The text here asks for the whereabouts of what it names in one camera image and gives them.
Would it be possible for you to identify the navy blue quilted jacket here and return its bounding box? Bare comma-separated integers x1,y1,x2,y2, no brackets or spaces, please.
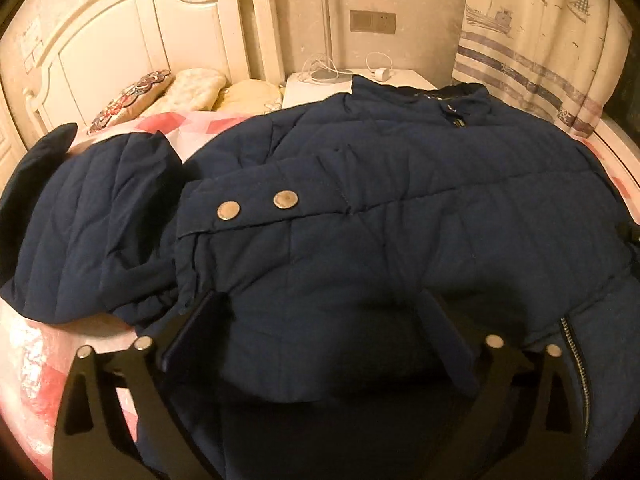
1,76,639,479

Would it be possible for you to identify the red white checkered bedsheet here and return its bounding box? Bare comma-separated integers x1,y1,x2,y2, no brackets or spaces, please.
1,112,639,479

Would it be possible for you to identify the patterned colourful pillow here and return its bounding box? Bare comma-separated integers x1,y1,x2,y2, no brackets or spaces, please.
88,70,175,133

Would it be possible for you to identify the cream floral pillow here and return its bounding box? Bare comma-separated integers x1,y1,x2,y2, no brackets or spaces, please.
141,68,227,117

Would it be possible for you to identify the yellow pillow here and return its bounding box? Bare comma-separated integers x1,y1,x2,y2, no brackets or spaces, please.
213,79,283,116

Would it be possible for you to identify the nautical print striped curtain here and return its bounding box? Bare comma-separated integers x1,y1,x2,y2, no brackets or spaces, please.
452,0,632,138

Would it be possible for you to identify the white lamp with pole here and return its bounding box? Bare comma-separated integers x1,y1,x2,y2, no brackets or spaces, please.
310,0,340,84

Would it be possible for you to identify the white bedside table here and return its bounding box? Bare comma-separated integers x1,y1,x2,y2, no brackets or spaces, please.
282,68,435,108

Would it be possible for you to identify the white wooden headboard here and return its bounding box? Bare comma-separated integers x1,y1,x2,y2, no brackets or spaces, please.
23,0,285,136

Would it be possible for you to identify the white charger with cable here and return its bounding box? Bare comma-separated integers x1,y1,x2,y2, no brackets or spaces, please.
364,51,394,82

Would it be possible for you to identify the grey wall socket panel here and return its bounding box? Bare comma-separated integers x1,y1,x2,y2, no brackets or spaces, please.
349,10,396,35

